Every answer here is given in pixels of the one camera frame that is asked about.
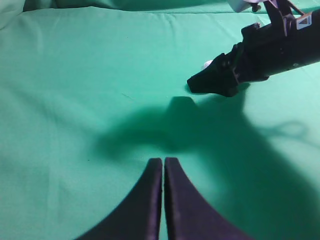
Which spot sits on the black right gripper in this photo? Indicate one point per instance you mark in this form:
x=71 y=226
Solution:
x=263 y=53

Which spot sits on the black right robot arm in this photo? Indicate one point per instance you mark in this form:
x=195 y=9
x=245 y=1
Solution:
x=302 y=32

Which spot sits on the white dimpled golf ball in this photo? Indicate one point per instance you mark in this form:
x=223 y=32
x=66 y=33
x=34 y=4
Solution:
x=206 y=64

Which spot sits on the white camera mount on gripper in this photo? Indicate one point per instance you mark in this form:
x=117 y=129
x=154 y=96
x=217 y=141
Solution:
x=242 y=5

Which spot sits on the green cloth backdrop and cover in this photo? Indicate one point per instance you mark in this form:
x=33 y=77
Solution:
x=88 y=95

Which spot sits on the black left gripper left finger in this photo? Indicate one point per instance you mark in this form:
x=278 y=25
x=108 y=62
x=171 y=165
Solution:
x=138 y=215

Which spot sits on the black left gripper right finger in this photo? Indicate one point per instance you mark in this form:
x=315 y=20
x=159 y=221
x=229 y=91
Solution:
x=188 y=215

